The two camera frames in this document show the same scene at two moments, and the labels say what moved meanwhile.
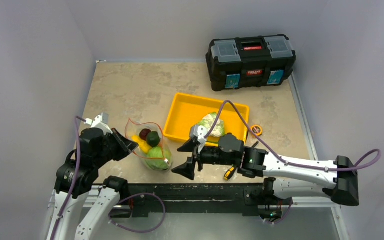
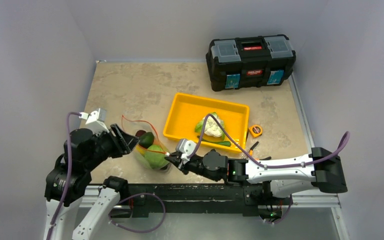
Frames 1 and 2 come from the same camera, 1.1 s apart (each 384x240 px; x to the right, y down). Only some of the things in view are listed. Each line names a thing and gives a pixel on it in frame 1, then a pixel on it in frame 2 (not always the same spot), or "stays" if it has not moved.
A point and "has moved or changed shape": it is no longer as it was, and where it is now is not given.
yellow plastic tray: x=186 y=110 stays
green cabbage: x=159 y=158 stays
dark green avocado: x=153 y=138 has moved or changed shape
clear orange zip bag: x=151 y=149 stays
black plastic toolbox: x=249 y=62 stays
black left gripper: x=125 y=145 stays
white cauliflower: x=208 y=121 stays
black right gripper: x=195 y=157 to x=181 y=160
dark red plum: x=144 y=133 has moved or changed shape
